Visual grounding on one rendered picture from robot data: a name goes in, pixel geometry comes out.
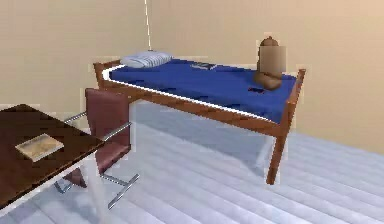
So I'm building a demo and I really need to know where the dark brown wooden table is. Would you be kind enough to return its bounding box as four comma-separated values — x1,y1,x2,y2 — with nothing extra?
0,103,106,218

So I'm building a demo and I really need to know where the maroon chair with metal frame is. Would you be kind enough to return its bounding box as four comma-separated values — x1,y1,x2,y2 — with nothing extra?
54,87,141,211

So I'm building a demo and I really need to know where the brown teddy bear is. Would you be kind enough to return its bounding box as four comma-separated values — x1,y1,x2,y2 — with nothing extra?
253,35,287,91

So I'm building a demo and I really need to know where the dark flat book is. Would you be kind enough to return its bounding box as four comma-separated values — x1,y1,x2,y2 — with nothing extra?
190,61,218,71

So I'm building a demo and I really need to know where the tan flat book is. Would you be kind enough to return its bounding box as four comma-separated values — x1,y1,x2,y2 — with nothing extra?
14,133,65,163

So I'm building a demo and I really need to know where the blue bed with wooden frame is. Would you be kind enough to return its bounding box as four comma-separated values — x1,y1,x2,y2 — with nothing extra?
92,58,307,186

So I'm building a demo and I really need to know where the white striped pillow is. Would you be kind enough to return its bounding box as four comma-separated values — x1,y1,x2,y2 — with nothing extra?
120,50,175,69

